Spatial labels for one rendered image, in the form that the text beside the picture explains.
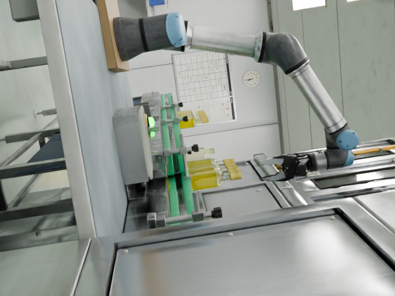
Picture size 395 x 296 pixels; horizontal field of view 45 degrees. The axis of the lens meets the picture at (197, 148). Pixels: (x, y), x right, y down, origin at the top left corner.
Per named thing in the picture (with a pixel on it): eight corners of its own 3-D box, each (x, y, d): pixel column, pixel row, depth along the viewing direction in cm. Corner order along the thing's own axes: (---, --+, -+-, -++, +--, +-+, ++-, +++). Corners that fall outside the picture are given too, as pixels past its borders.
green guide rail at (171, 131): (164, 157, 175) (186, 153, 175) (164, 154, 175) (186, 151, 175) (160, 95, 344) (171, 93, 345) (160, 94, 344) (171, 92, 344)
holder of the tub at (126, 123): (127, 201, 154) (151, 197, 154) (111, 117, 147) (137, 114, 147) (130, 184, 170) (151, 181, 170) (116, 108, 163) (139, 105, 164)
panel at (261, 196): (221, 316, 122) (351, 295, 124) (220, 306, 121) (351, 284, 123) (194, 198, 209) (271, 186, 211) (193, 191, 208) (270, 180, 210)
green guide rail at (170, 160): (167, 175, 177) (188, 172, 177) (167, 173, 176) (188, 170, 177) (162, 105, 346) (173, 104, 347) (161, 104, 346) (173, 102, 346)
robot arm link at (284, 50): (293, 23, 161) (369, 140, 168) (287, 26, 172) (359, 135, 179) (264, 44, 162) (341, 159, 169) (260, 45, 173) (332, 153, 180)
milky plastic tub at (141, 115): (125, 185, 152) (153, 181, 152) (113, 117, 147) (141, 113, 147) (129, 170, 169) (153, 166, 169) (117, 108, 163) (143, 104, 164)
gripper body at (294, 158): (280, 173, 193) (310, 168, 193) (285, 178, 184) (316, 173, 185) (278, 154, 191) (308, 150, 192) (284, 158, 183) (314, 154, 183)
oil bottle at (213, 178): (169, 195, 181) (225, 186, 182) (167, 181, 179) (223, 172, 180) (168, 189, 186) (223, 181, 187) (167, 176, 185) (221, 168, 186)
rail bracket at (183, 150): (168, 182, 173) (202, 177, 173) (161, 137, 168) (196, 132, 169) (168, 180, 175) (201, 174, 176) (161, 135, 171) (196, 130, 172)
